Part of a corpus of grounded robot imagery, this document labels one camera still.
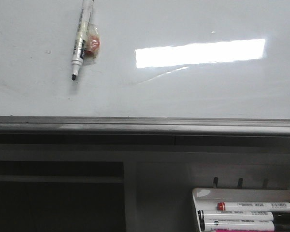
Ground large white whiteboard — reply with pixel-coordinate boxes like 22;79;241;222
0;0;290;135

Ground black capped marker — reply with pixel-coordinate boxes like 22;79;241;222
197;209;290;221
199;219;290;232

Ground pink marker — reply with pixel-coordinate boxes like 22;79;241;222
212;230;281;232

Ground lower black capped marker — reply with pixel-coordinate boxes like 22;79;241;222
199;219;290;232

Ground red capped marker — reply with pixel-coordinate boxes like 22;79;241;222
217;202;290;213

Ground white marker tray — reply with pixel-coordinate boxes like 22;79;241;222
192;188;290;232

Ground upper black capped marker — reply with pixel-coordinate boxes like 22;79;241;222
197;209;290;221

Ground white black-tipped whiteboard marker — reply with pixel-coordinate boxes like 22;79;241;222
72;0;94;81

